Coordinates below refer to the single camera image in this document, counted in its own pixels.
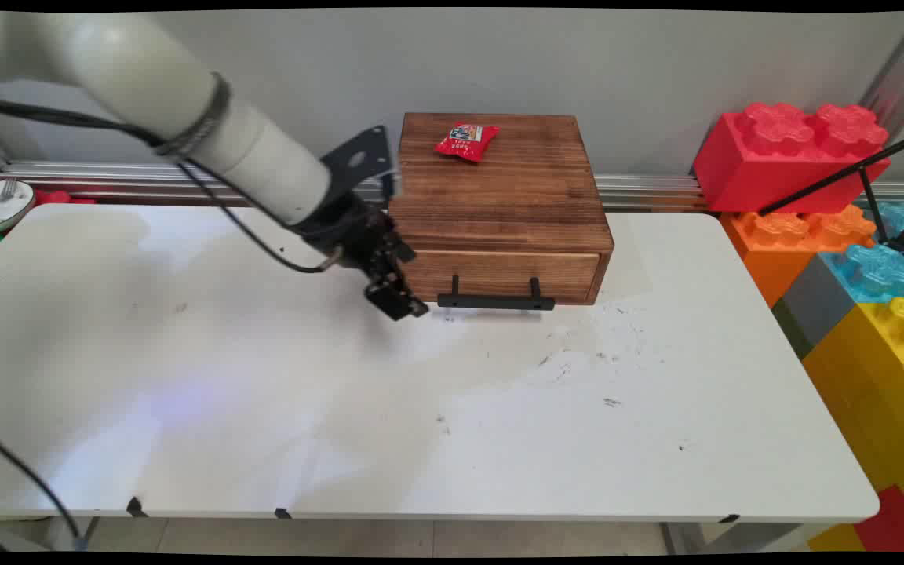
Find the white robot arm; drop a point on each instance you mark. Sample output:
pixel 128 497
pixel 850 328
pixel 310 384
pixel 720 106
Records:
pixel 130 71

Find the flat red object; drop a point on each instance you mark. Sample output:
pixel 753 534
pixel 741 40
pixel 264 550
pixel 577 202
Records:
pixel 60 197

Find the large yellow toy block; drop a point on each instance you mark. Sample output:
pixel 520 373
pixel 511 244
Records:
pixel 876 392

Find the orange toy block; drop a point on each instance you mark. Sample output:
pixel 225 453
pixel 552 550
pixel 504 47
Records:
pixel 781 235

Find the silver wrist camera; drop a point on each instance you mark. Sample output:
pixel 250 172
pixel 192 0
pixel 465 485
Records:
pixel 389 184

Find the red snack packet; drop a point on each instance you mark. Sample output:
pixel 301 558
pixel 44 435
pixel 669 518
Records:
pixel 466 141

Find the black tripod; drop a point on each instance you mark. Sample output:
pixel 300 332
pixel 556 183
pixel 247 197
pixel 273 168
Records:
pixel 836 179

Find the white plate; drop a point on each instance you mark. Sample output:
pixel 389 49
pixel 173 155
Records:
pixel 5 208

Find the aluminium rail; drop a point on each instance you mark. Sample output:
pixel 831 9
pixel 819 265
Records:
pixel 656 192

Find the translucent blue toy block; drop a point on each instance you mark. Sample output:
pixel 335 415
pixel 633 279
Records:
pixel 880 275
pixel 903 218

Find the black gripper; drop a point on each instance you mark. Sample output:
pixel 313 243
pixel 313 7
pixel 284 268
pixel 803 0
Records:
pixel 354 231

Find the large red toy block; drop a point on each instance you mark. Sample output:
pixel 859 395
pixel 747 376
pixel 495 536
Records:
pixel 781 157

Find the dark wooden drawer cabinet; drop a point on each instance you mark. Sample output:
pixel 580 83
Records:
pixel 503 200

